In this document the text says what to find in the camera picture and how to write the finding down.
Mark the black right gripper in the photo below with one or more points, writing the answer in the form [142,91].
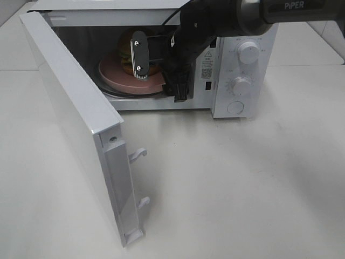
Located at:
[191,38]

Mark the white round door button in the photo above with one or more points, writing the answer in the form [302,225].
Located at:
[235,107]

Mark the white microwave knob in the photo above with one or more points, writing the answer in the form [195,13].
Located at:
[248,51]
[241,86]

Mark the burger with lettuce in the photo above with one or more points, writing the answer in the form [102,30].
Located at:
[124,49]

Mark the pink plate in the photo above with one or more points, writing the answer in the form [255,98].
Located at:
[113,75]

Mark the white microwave door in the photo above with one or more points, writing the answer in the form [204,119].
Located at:
[91,125]

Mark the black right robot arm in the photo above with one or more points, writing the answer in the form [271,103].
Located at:
[254,18]

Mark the white microwave oven body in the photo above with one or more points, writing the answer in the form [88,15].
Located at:
[91,29]

